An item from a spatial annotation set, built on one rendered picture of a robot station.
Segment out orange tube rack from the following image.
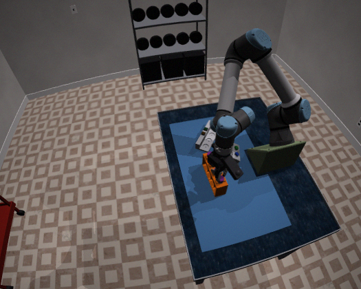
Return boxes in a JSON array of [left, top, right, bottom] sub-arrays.
[[202, 153, 228, 197]]

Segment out white button housing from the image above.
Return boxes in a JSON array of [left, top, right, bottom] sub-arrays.
[[231, 143, 240, 165]]

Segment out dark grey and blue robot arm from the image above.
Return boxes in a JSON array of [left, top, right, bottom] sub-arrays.
[[210, 28, 311, 180]]

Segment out blue flat work mat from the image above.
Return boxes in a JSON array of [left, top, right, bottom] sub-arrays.
[[169, 117, 291, 252]]

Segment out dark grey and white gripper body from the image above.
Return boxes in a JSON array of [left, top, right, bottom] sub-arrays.
[[207, 143, 231, 172]]

